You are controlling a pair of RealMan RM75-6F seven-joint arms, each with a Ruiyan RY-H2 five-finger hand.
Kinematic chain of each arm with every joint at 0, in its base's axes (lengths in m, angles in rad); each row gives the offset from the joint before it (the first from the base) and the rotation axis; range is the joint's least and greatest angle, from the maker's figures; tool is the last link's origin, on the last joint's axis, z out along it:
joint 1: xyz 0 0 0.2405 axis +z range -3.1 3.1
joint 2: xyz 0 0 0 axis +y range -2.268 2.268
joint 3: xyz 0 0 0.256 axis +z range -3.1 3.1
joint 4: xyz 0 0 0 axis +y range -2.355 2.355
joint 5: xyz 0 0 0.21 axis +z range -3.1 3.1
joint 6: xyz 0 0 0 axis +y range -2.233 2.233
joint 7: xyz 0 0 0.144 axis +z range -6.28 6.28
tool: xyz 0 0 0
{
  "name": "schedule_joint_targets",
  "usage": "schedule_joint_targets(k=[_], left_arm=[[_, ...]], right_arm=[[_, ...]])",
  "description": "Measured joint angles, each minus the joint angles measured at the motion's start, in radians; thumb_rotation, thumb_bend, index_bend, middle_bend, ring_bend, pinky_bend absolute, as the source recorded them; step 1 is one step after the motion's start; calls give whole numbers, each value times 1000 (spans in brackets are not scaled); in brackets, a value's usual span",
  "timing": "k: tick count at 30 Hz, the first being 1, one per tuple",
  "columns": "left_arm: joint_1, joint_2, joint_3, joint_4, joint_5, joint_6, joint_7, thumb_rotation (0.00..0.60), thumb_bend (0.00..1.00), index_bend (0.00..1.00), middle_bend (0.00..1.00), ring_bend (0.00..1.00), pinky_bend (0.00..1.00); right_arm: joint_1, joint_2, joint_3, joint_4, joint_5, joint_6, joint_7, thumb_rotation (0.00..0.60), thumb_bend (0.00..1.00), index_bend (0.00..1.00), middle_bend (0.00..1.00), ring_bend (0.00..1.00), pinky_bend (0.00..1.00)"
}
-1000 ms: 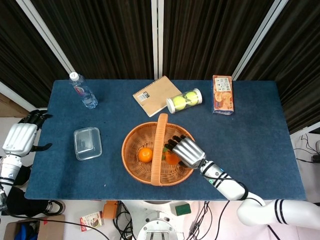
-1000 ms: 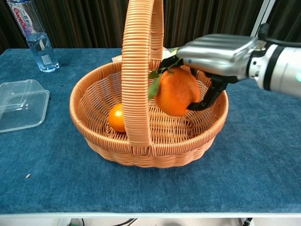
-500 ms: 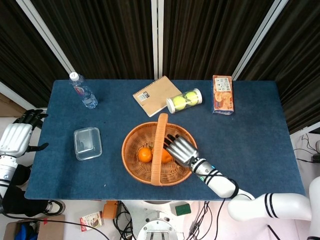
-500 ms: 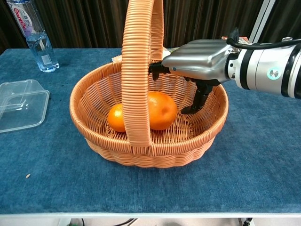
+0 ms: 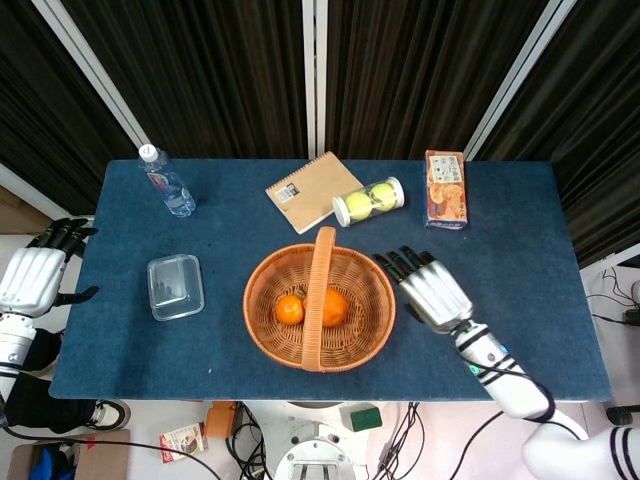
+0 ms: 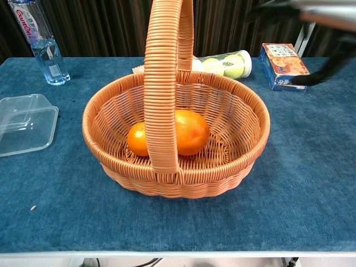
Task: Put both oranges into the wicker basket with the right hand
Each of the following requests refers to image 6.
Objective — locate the clear tennis ball tube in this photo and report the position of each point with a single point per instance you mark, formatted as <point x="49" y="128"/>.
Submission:
<point x="222" y="65"/>

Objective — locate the small orange without leaves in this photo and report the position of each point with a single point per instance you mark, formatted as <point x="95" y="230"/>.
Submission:
<point x="137" y="139"/>

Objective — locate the blue orange cracker box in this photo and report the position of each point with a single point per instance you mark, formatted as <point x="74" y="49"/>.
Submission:
<point x="285" y="66"/>

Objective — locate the clear plastic food container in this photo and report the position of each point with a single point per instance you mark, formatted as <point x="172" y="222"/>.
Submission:
<point x="25" y="125"/>

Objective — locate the clear plastic water bottle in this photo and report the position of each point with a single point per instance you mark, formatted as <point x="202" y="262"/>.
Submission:
<point x="47" y="55"/>

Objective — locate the blue table cloth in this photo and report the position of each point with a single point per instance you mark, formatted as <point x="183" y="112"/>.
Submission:
<point x="292" y="167"/>

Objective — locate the yellow tennis ball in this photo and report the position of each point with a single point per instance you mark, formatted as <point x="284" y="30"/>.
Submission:
<point x="235" y="69"/>
<point x="212" y="66"/>

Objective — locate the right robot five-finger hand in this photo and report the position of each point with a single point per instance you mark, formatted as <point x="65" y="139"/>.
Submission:
<point x="328" y="15"/>

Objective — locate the white partition post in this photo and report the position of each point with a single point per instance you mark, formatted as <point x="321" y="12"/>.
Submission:
<point x="304" y="41"/>

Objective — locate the large orange with leaves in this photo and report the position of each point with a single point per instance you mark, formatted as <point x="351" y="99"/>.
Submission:
<point x="192" y="133"/>

